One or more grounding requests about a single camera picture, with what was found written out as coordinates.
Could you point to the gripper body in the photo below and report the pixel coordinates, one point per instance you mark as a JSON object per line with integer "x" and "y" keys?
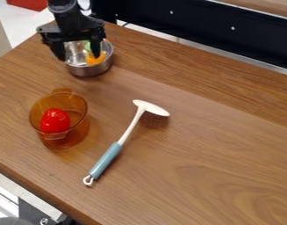
{"x": 73, "y": 26}

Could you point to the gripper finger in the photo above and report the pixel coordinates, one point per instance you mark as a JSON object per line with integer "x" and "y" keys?
{"x": 58, "y": 50}
{"x": 96, "y": 47}

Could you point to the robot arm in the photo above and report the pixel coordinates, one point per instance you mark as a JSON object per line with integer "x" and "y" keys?
{"x": 63, "y": 6}

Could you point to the orange clear cup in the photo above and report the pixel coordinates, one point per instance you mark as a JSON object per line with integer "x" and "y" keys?
{"x": 60, "y": 123}

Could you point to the black metal frame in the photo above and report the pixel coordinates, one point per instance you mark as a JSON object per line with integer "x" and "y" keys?
{"x": 227, "y": 26}

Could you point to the red toy strawberry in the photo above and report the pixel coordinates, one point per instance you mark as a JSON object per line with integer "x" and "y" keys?
{"x": 54, "y": 120}

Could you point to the red box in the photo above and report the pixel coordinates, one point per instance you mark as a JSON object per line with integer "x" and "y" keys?
{"x": 30, "y": 4}

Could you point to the orange toy carrot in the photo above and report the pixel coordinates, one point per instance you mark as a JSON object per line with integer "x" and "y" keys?
{"x": 93, "y": 59}

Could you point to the silver pot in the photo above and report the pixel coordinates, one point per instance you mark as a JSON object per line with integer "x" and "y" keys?
{"x": 87, "y": 63}

